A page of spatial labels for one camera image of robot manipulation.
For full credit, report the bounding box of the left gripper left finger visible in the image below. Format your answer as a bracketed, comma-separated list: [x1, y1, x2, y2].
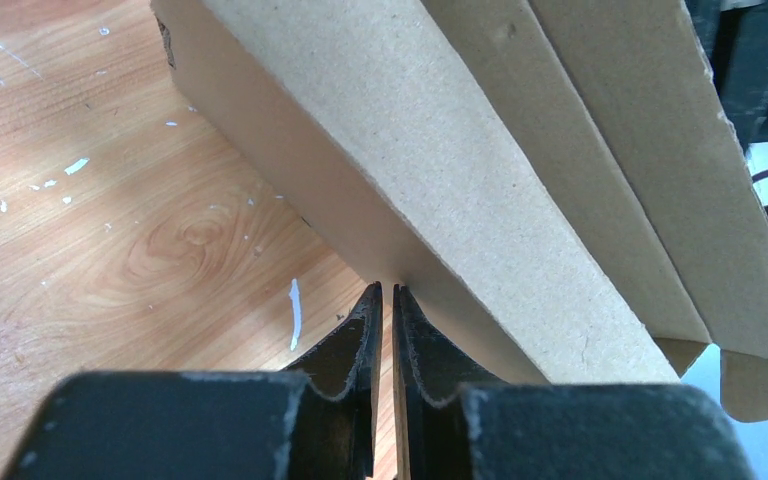
[2, 282, 383, 479]

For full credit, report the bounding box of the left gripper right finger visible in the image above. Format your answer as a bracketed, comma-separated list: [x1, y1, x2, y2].
[392, 286, 754, 479]

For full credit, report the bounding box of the cardboard box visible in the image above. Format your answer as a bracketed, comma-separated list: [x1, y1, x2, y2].
[151, 1, 768, 422]

